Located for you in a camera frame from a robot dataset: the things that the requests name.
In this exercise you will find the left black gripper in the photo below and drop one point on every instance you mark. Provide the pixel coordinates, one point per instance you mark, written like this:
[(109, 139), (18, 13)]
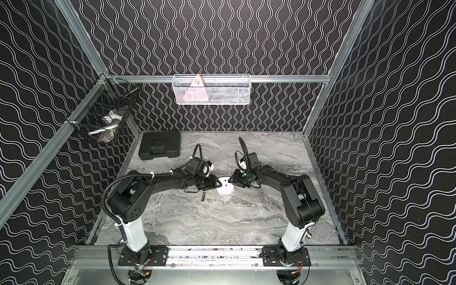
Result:
[(208, 181)]

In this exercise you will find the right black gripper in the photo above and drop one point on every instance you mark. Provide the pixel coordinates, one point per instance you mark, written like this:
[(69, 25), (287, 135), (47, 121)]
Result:
[(236, 179)]

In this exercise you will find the white square alarm clock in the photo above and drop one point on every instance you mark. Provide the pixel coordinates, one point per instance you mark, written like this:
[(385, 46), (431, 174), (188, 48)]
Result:
[(226, 187)]

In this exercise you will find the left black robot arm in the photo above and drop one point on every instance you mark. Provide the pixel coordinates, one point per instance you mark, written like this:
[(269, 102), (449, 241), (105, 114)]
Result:
[(125, 199)]

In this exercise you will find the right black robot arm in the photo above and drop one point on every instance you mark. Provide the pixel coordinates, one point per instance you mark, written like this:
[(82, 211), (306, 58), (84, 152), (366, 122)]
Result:
[(301, 201)]

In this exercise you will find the black plastic tool case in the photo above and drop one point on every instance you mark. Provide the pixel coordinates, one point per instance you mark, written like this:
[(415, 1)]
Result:
[(155, 144)]

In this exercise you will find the pink triangular card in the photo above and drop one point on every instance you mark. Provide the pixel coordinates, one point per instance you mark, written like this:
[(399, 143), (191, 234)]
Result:
[(196, 92)]

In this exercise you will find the silver items in black basket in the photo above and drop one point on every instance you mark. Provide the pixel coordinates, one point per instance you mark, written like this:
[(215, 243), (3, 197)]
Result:
[(106, 133)]

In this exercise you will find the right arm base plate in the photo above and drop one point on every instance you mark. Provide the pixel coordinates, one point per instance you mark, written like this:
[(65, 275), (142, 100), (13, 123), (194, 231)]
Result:
[(277, 256)]

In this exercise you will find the white wire wall basket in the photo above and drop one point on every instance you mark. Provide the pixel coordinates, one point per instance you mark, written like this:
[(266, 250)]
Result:
[(223, 89)]

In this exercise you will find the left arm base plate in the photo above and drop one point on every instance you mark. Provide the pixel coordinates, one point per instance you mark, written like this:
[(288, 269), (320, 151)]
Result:
[(143, 256)]

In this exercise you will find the black wire wall basket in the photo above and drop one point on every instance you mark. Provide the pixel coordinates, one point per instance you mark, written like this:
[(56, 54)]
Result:
[(116, 95)]

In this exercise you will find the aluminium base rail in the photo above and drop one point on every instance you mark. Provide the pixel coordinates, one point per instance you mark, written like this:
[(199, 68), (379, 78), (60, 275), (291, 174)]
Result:
[(229, 257)]

